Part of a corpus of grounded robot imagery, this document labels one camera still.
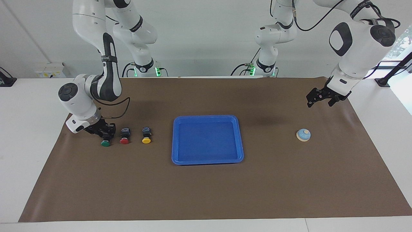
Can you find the red push button switch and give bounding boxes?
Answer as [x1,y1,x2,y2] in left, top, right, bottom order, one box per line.
[120,127,131,145]

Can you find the light blue desk bell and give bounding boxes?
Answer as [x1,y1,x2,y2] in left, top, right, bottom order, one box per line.
[296,128,311,142]

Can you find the blue plastic tray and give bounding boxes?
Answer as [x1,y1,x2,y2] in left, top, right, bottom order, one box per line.
[171,115,244,166]

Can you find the black stand with pole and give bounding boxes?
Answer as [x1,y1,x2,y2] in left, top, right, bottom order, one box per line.
[374,52,412,88]

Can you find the window with green foliage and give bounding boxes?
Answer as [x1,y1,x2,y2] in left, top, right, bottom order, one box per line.
[383,27,412,62]

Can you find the brown table mat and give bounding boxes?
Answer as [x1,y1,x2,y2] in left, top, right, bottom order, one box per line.
[18,77,412,223]

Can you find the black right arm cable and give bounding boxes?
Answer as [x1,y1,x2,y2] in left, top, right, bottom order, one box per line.
[92,97,131,120]

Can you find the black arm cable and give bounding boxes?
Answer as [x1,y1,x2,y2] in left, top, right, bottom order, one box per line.
[291,0,401,32]
[92,97,131,120]

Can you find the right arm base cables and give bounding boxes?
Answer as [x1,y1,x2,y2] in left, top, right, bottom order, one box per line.
[122,62,168,78]

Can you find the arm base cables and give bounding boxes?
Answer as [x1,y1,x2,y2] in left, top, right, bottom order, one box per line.
[122,62,168,78]
[230,48,262,77]

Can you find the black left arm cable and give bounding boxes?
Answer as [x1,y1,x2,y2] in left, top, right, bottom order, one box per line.
[291,0,401,32]

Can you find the white wall socket box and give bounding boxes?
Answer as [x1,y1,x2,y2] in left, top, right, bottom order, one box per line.
[35,63,66,79]

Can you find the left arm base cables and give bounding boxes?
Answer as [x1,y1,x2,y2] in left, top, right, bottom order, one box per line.
[230,48,262,77]

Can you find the black clamp mount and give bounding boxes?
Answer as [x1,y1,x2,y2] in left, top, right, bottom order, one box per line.
[0,67,17,87]

